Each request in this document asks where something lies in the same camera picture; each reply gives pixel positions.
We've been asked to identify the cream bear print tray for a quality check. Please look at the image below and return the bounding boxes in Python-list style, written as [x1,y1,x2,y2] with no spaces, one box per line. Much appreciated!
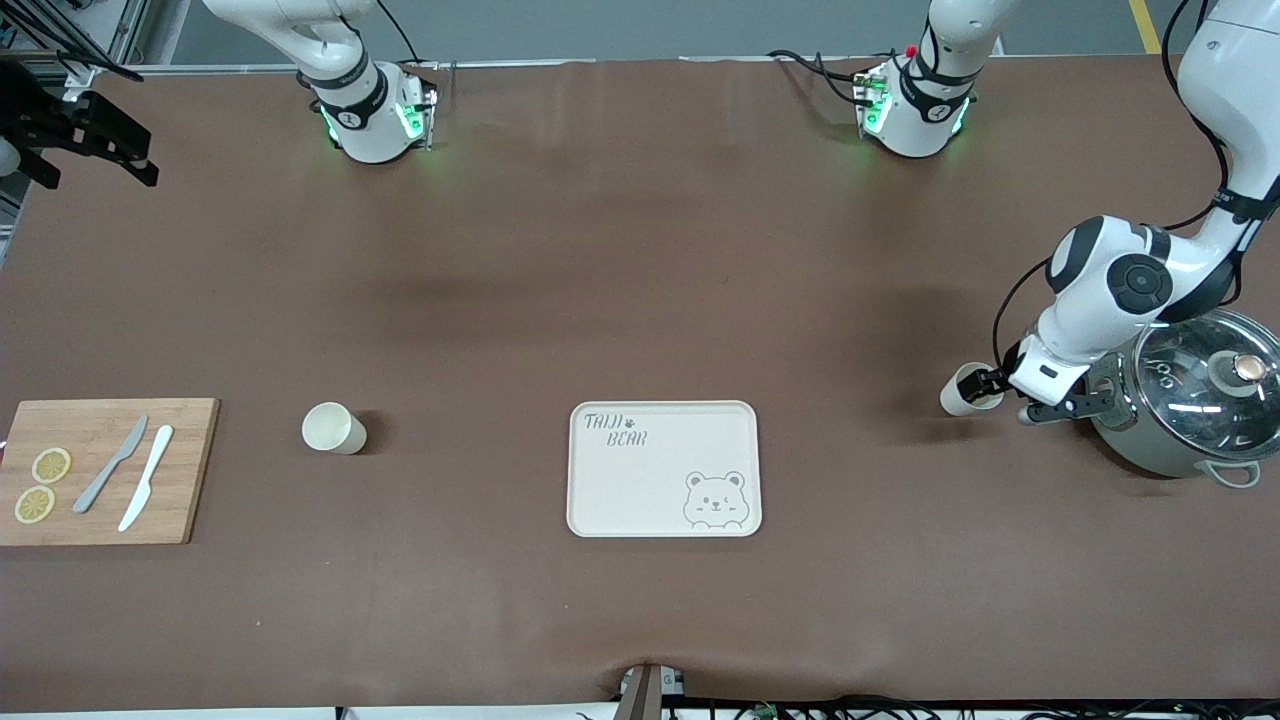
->
[566,400,763,539]

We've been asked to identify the white IKEA cup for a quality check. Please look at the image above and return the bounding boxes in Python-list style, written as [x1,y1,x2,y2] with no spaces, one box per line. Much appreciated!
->
[301,401,368,456]
[939,361,1005,418]

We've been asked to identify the white plastic knife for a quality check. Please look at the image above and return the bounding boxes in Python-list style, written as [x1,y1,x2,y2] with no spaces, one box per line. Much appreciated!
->
[117,425,175,533]

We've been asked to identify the brown table mat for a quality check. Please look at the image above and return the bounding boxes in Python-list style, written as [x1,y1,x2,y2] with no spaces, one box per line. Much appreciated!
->
[0,55,1280,713]

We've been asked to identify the black base power cable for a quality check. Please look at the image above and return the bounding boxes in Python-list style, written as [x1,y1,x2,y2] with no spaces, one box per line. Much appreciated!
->
[767,48,871,106]

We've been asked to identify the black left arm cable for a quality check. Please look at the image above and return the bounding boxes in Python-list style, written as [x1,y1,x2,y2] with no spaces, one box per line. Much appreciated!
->
[993,0,1233,373]

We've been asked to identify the grey plastic knife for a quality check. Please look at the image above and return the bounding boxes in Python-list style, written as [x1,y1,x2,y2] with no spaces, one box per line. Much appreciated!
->
[72,415,150,515]

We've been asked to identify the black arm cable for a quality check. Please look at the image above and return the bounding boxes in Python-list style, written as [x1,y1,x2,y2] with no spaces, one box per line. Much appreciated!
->
[993,0,1233,373]
[0,0,146,83]

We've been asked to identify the grey-green cooking pot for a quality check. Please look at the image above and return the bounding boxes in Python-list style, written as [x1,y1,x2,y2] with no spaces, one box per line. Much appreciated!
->
[1085,310,1266,489]

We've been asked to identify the aluminium frame profile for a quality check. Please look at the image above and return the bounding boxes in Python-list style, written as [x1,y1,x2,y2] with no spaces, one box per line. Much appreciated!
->
[0,0,151,103]

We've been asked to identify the bamboo cutting board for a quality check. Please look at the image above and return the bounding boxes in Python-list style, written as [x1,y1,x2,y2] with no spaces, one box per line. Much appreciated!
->
[0,398,221,547]

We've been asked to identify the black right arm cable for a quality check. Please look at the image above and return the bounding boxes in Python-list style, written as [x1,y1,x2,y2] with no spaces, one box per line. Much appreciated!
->
[0,0,146,83]

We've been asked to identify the glass pot lid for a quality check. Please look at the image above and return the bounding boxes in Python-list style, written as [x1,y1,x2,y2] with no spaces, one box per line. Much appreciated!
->
[1135,308,1280,463]

